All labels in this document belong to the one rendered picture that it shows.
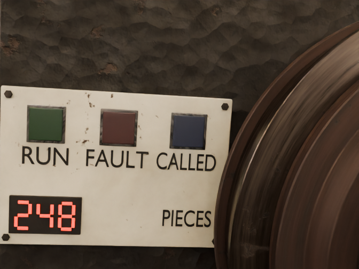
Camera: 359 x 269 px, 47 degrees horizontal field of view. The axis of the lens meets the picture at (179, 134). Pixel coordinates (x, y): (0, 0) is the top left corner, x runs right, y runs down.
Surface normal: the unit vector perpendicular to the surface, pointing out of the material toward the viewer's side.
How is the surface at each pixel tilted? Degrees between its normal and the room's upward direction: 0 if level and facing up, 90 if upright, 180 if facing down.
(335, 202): 74
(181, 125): 90
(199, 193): 90
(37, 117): 90
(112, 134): 90
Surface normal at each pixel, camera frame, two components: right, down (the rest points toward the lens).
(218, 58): 0.11, 0.11
